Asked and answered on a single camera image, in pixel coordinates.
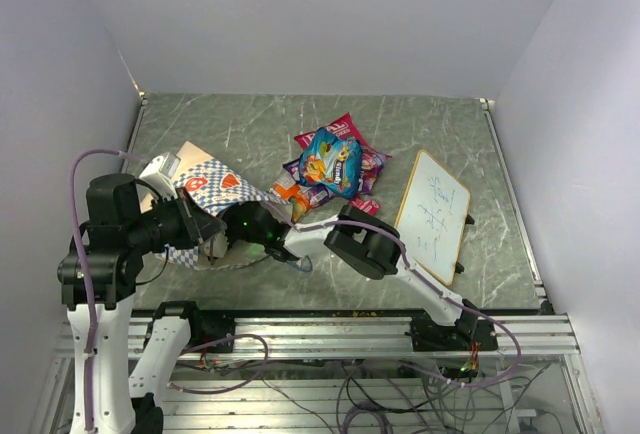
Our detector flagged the loose cables under table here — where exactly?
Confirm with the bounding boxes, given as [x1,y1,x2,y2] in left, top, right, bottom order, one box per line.
[164,348,551,434]

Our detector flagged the small red snack packet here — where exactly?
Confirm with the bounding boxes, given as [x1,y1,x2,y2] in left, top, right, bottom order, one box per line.
[348,196,381,216]

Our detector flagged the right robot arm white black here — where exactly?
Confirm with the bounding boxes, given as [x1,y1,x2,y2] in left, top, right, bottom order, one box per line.
[221,201,479,350]

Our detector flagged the blue snack bag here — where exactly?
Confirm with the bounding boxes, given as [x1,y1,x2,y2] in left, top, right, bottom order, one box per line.
[298,128,363,200]

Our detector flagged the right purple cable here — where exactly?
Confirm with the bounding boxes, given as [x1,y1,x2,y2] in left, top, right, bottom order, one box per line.
[259,201,522,390]

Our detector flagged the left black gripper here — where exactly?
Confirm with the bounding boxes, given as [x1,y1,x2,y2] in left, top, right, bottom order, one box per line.
[127,184,227,252]

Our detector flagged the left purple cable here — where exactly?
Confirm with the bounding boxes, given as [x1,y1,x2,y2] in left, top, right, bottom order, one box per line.
[68,148,151,433]

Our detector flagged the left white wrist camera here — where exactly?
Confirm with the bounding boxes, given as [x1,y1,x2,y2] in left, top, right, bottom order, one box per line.
[139,152,181,199]

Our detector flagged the checkered paper bag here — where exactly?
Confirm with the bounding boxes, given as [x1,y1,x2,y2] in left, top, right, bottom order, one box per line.
[162,142,292,271]

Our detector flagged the aluminium frame rail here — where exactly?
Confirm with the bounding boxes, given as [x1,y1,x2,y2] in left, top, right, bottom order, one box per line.
[54,313,576,360]

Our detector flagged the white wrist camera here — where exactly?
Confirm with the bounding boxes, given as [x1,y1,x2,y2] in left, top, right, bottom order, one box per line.
[198,233,228,267]
[139,152,181,199]

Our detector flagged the pink snack bag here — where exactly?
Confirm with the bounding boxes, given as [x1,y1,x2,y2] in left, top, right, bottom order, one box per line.
[294,113,368,148]

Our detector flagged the orange snack packet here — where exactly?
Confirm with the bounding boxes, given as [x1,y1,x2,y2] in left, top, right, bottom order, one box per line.
[271,171,312,223]

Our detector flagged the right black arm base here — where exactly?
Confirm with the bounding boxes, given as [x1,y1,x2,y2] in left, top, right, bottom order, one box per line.
[405,313,498,352]

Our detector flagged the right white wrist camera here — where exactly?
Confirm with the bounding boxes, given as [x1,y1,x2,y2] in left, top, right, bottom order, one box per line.
[198,233,228,267]

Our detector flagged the small whiteboard yellow frame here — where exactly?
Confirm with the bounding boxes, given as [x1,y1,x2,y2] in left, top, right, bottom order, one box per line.
[395,150,471,286]

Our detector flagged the small colourful candy packet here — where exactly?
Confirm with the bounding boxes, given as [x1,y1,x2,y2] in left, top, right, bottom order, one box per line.
[358,145,391,195]

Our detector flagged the purple snack packet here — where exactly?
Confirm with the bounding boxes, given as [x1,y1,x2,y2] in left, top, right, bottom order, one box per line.
[282,159,334,209]

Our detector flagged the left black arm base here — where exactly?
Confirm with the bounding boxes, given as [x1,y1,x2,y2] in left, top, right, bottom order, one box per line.
[145,301,236,348]

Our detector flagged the purple cable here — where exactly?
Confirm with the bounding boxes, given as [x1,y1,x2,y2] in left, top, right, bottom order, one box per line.
[68,148,151,433]
[259,201,522,390]

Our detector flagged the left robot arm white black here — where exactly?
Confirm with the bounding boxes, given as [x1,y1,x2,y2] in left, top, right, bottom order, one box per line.
[57,173,226,433]

